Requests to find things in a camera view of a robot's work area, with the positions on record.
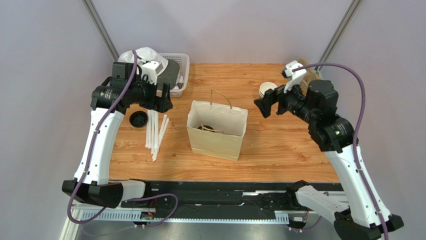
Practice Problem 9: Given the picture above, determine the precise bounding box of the stack of pulp carriers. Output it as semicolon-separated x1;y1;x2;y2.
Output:
299;68;322;95

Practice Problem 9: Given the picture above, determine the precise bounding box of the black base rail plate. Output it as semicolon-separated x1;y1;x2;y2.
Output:
119;179;345;221

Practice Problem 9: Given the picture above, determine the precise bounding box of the white plastic basket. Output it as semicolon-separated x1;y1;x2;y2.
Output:
159;52;190;98

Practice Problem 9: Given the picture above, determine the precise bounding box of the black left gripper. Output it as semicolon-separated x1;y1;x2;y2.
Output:
128;74;173;113

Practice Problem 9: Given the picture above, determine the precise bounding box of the aluminium frame rail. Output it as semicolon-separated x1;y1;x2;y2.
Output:
68;186;347;224

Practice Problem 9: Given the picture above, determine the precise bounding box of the olive green cloth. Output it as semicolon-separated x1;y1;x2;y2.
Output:
157;59;180;91

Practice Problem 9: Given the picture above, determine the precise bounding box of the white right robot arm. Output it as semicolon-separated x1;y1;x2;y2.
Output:
254;80;404;240

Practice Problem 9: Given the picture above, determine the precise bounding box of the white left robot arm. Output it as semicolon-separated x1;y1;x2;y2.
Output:
62;61;173;209

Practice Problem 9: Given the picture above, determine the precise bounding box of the white straws bundle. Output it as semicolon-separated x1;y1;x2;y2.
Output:
145;110;170;162

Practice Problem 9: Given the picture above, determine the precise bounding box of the white bucket hat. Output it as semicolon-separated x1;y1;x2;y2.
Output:
118;47;169;75

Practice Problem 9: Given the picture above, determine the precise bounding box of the black plastic cup lid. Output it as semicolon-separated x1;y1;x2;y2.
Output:
197;124;215;132

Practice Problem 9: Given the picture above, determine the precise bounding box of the stack of paper cups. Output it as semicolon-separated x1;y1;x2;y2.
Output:
258;82;278;98

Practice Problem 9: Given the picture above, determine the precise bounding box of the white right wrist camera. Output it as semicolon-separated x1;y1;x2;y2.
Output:
281;60;307;94

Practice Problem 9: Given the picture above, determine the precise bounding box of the kraft paper bag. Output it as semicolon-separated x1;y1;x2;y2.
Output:
186;89;248;162

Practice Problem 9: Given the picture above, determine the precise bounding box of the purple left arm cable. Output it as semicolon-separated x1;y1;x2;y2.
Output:
66;49;179;229

